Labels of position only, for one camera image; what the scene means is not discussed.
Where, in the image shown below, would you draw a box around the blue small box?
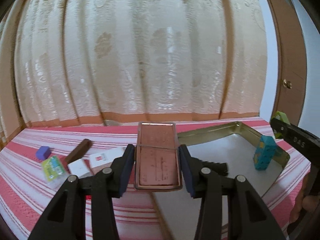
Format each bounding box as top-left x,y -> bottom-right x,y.
35,146 -> 51,160

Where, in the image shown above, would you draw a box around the lime green small box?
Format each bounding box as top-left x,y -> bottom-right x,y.
270,111 -> 290,139

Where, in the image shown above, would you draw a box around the copper pink rectangular tin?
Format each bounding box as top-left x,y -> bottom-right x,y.
135,122 -> 182,192

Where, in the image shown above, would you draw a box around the dark brown long bar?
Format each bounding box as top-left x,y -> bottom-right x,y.
65,139 -> 92,164

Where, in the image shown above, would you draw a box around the white box red logo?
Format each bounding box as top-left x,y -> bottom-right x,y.
89,147 -> 125,168

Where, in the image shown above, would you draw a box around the red white striped bedspread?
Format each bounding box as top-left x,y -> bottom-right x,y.
1,123 -> 310,239

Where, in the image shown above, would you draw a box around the black ribbed heat sink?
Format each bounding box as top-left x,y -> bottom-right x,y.
198,161 -> 229,177

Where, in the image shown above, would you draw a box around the gold metal tin tray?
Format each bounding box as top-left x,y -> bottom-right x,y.
154,121 -> 290,239

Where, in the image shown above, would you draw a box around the brass door knob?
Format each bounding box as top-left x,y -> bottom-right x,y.
283,79 -> 292,89

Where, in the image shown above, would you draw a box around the teal patterned small box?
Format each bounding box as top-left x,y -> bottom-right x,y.
253,135 -> 278,171

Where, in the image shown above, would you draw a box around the white power adapter cube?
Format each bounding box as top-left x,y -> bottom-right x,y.
67,159 -> 92,179

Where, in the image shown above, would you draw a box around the green labelled clear plastic box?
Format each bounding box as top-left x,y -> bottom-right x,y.
41,155 -> 68,183

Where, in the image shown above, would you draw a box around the cream floral curtain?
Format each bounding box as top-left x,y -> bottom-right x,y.
1,0 -> 267,133

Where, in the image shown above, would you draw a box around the person's hand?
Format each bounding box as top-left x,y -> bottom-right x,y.
289,173 -> 319,224

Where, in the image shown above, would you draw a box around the brown wooden door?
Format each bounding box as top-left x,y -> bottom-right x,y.
267,0 -> 307,125

